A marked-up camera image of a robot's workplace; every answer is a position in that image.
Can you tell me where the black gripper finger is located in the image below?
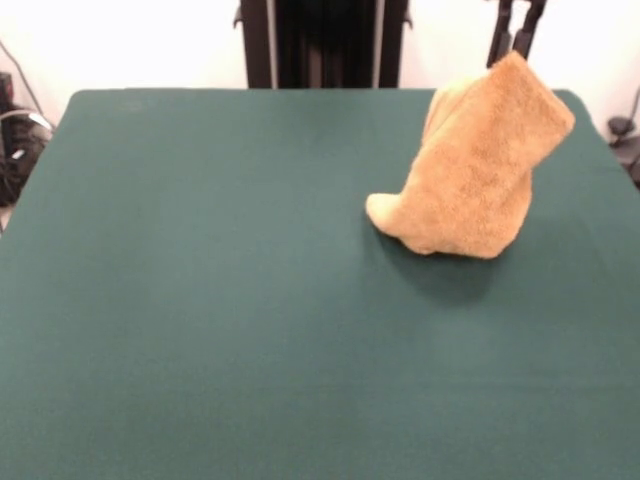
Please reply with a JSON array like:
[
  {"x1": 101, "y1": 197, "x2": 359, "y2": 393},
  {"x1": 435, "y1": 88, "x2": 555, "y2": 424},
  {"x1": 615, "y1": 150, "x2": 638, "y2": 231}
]
[
  {"x1": 512, "y1": 0, "x2": 549, "y2": 64},
  {"x1": 485, "y1": 0, "x2": 515, "y2": 69}
]

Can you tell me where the tan terry cloth towel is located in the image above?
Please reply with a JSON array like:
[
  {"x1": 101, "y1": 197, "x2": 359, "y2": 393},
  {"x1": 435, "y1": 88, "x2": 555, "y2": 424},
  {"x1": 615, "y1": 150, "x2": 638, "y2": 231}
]
[{"x1": 365, "y1": 51, "x2": 576, "y2": 261}]

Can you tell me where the dark green table cloth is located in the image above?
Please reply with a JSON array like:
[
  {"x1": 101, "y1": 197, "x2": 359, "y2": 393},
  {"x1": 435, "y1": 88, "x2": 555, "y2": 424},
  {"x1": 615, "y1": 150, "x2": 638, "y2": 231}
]
[{"x1": 0, "y1": 88, "x2": 640, "y2": 480}]

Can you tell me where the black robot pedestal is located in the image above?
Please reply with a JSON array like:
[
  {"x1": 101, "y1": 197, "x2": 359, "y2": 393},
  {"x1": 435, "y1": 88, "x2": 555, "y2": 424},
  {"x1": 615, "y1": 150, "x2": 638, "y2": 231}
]
[{"x1": 232, "y1": 0, "x2": 414, "y2": 90}]

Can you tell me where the black equipment pile with cables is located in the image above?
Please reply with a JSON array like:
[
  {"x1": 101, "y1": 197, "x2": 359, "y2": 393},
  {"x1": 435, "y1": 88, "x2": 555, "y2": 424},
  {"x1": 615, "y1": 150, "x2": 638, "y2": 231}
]
[{"x1": 0, "y1": 72, "x2": 54, "y2": 207}]

